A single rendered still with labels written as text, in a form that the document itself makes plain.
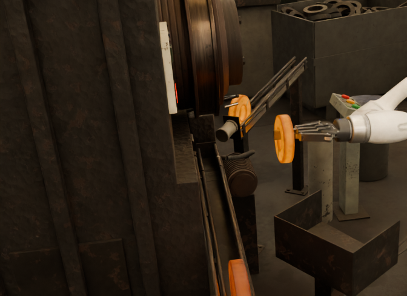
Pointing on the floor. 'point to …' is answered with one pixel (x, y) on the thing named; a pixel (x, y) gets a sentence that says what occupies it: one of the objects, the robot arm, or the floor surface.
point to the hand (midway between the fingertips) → (284, 134)
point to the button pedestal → (347, 171)
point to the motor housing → (244, 205)
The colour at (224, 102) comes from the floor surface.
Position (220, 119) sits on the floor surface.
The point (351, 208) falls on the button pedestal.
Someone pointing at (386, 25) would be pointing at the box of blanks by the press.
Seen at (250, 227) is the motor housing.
